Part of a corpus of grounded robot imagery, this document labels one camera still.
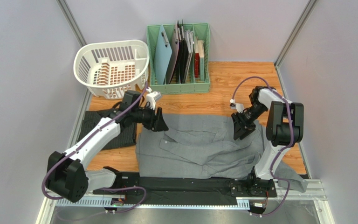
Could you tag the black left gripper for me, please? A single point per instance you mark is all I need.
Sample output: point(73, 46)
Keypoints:
point(156, 123)

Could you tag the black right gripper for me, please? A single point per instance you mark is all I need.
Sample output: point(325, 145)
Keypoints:
point(239, 120)

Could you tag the grey long sleeve shirt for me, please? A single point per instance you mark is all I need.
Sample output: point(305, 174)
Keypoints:
point(199, 147)

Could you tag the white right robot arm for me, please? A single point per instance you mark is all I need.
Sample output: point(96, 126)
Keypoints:
point(283, 130)

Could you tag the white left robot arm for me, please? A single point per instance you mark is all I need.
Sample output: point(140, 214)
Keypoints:
point(67, 176)

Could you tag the dark striped folded shirt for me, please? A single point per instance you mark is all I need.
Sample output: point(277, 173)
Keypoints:
point(126, 138)

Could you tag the pink grey clipboard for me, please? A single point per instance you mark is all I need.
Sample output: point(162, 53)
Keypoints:
point(175, 50)

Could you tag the light blue clipboard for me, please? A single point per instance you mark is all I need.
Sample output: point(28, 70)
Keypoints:
point(162, 56)

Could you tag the green file organizer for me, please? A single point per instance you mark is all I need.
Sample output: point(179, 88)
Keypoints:
point(191, 84)

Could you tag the white plastic laundry basket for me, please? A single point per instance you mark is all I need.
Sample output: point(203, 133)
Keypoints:
point(109, 69)

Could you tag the black folder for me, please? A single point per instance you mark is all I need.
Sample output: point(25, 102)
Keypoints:
point(182, 53)

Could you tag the red book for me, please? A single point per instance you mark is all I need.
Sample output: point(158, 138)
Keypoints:
point(196, 57)

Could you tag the teal book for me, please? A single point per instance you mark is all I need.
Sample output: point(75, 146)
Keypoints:
point(201, 51)

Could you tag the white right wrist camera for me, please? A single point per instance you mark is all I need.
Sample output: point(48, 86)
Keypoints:
point(236, 106)

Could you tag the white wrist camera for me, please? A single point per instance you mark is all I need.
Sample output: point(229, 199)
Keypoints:
point(152, 98)
point(236, 106)

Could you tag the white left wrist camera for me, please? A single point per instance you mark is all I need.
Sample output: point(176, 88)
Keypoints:
point(152, 98)

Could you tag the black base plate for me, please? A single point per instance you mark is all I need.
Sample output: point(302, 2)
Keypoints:
point(177, 191)

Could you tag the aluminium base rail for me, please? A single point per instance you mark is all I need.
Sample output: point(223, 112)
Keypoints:
point(244, 198)

